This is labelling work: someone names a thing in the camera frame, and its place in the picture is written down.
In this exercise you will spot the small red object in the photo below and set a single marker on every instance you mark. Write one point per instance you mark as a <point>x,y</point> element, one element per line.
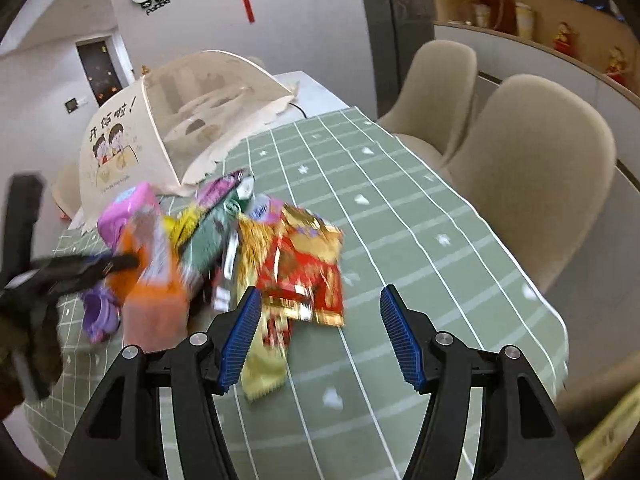
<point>63,215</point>

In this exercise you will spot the blue white packet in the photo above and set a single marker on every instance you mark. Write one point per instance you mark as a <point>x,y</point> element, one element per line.
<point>261,207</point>

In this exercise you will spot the dark red box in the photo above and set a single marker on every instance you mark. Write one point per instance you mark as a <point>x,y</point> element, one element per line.
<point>500,7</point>

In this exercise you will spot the small purple wrapper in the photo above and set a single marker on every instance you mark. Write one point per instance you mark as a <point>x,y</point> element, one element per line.
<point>97,317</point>

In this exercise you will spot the beige chair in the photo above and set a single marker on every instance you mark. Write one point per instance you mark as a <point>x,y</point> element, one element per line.
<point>440,85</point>
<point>530,170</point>
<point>65,185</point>

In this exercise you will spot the beige mesh food cover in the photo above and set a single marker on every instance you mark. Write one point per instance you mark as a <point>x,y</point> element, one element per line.
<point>115,145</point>

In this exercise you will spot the red figurine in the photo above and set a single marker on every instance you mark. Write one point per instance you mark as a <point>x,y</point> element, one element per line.
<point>565,37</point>
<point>615,65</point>

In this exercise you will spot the green snack packet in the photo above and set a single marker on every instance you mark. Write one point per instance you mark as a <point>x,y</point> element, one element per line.
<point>207,240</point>

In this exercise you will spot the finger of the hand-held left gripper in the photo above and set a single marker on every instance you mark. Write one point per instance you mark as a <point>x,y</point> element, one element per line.
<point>85,267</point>

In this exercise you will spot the green grid tablecloth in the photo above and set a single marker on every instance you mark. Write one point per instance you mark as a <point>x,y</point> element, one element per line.
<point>375,260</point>

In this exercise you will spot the dark grey tall cabinet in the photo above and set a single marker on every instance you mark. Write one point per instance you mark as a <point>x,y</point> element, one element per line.
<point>395,35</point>

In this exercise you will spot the white sideboard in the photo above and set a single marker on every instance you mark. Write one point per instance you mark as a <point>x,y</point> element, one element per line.
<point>525,60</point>

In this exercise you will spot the grey stick wrapper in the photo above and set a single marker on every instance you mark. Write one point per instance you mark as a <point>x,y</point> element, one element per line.
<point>230,260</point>

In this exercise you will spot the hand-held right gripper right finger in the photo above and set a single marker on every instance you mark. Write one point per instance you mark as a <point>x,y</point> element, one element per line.
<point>400,340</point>

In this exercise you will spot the orange snack packet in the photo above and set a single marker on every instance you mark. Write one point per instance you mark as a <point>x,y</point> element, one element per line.
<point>150,290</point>

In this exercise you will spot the black door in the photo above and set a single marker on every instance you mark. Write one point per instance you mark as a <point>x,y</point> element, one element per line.
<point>97,75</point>

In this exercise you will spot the pink purple packet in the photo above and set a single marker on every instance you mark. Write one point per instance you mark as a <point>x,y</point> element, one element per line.
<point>125,207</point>

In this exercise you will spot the pale yellow cup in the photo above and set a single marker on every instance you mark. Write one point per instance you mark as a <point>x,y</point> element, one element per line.
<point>525,19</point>

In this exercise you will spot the wall switch panel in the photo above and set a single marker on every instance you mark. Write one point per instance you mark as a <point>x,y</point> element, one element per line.
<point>76,104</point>

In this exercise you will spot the person's left hand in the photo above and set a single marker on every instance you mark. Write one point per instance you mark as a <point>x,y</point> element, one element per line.
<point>42,340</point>

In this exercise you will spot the magenta snack packet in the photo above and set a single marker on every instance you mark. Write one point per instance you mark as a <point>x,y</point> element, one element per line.
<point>220,187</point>

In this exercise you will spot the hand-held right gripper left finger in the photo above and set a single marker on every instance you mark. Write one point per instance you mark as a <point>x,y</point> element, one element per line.
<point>242,340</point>

